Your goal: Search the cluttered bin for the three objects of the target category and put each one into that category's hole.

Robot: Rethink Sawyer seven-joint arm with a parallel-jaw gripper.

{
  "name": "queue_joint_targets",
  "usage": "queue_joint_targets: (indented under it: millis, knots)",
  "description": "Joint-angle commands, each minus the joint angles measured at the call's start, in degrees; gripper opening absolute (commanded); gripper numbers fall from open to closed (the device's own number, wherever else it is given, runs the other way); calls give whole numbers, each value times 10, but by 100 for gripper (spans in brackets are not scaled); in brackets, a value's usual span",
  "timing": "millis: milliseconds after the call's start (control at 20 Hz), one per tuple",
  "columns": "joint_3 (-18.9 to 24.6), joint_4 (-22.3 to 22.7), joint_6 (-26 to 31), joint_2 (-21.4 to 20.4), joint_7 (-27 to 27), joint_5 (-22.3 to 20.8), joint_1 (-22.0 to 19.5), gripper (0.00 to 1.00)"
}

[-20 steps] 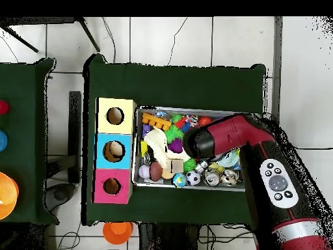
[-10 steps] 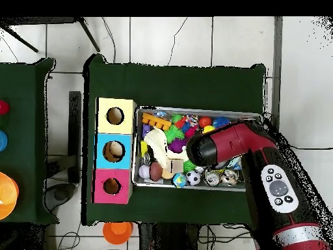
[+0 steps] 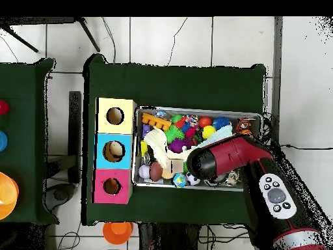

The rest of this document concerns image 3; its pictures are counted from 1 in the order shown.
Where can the wooden three-hole box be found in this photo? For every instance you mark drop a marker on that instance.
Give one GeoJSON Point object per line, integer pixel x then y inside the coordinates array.
{"type": "Point", "coordinates": [127, 161]}

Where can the shallow clear mesh bin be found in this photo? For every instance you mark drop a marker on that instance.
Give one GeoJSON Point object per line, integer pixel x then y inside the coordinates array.
{"type": "Point", "coordinates": [226, 113]}

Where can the green spiky ball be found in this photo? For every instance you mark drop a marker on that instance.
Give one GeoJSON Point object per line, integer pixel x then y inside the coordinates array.
{"type": "Point", "coordinates": [173, 134]}

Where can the cream waffle cloth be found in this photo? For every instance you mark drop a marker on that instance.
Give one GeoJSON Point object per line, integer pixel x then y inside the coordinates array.
{"type": "Point", "coordinates": [156, 142]}

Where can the brown football toy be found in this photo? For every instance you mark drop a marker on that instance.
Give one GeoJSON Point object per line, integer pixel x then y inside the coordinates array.
{"type": "Point", "coordinates": [156, 171]}

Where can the white baseball toy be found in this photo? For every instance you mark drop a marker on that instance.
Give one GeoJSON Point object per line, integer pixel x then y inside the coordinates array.
{"type": "Point", "coordinates": [144, 171]}

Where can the orange red ball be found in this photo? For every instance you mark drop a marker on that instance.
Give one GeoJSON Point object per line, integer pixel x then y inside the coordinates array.
{"type": "Point", "coordinates": [205, 122]}

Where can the smooth yellow ball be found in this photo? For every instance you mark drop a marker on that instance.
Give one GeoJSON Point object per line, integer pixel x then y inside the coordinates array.
{"type": "Point", "coordinates": [209, 132]}

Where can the globe print ball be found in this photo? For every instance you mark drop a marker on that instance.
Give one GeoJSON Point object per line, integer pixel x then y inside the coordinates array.
{"type": "Point", "coordinates": [179, 180]}

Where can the black white soccer ball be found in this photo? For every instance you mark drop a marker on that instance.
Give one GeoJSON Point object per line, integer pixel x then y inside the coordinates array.
{"type": "Point", "coordinates": [192, 179]}

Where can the dark green table cloth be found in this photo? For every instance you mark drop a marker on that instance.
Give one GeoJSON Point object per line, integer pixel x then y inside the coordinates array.
{"type": "Point", "coordinates": [23, 86]}
{"type": "Point", "coordinates": [169, 86]}

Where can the mint green cloth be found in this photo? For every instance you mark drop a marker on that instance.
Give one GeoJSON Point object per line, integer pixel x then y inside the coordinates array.
{"type": "Point", "coordinates": [221, 134]}

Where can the blue spiky ball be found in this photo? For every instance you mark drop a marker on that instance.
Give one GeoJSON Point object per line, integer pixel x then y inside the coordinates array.
{"type": "Point", "coordinates": [221, 123]}

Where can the black upright stand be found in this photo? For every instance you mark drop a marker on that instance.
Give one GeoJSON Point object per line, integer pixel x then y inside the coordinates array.
{"type": "Point", "coordinates": [75, 130]}

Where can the black tripod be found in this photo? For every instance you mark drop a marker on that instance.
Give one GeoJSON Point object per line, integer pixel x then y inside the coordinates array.
{"type": "Point", "coordinates": [88, 35]}

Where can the blue plastic cup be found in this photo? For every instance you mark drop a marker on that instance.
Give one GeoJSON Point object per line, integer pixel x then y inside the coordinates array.
{"type": "Point", "coordinates": [2, 140]}

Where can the red plastic cup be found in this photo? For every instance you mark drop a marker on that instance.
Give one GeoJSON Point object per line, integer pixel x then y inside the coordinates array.
{"type": "Point", "coordinates": [3, 107]}

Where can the large orange plastic cup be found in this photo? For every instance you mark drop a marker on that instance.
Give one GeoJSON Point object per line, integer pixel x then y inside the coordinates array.
{"type": "Point", "coordinates": [7, 195]}

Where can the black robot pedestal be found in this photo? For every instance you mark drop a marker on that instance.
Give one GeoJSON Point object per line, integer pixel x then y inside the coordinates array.
{"type": "Point", "coordinates": [166, 239]}

